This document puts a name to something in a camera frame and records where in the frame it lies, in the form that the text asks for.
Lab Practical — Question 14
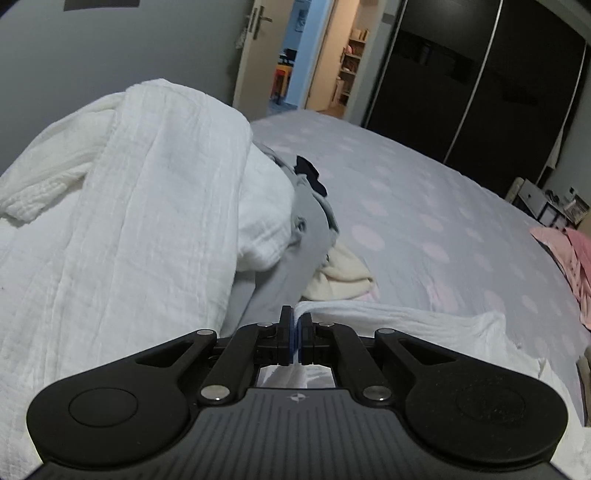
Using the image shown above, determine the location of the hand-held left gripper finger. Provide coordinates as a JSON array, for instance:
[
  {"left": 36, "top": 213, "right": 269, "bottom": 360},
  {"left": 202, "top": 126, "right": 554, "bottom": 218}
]
[
  {"left": 297, "top": 313, "right": 459, "bottom": 405},
  {"left": 133, "top": 305, "right": 297, "bottom": 403}
]

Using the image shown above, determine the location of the white muslin blanket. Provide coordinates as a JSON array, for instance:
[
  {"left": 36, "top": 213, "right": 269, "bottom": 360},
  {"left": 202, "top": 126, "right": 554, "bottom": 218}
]
[{"left": 0, "top": 78, "right": 591, "bottom": 480}]

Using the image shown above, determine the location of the cream cloth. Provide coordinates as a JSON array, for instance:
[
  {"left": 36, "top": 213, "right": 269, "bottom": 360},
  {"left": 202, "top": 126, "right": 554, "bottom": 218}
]
[{"left": 302, "top": 242, "right": 375, "bottom": 302}]

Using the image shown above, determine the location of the grey garment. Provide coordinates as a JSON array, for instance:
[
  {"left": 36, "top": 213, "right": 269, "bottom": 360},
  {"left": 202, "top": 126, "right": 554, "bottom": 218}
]
[{"left": 231, "top": 141, "right": 341, "bottom": 334}]

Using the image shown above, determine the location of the black garment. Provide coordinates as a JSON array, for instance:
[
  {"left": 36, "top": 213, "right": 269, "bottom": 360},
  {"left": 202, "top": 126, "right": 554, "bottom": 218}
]
[{"left": 294, "top": 155, "right": 328, "bottom": 197}]

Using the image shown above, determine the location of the bed with polka dot sheet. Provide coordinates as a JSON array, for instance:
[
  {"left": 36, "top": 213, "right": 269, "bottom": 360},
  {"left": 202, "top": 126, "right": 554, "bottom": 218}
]
[{"left": 248, "top": 108, "right": 591, "bottom": 370}]

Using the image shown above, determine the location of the low storage unit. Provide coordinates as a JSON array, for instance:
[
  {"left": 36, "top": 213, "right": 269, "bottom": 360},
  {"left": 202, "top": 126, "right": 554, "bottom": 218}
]
[{"left": 505, "top": 177, "right": 591, "bottom": 230}]

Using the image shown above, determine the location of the white door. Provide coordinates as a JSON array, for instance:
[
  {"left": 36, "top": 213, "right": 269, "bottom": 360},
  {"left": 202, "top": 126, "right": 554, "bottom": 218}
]
[{"left": 232, "top": 0, "right": 302, "bottom": 121}]

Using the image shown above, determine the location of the hallway shelf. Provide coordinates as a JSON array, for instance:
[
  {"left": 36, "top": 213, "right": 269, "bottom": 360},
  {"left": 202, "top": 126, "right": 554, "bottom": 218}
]
[{"left": 329, "top": 27, "right": 370, "bottom": 112}]

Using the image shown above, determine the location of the pink ruffled cloth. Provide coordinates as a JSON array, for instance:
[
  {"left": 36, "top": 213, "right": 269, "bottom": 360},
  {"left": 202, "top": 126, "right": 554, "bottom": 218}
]
[{"left": 529, "top": 224, "right": 591, "bottom": 331}]

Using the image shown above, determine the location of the black sliding wardrobe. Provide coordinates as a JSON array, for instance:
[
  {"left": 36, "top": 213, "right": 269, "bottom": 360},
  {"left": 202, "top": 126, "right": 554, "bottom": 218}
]
[{"left": 361, "top": 0, "right": 591, "bottom": 186}]

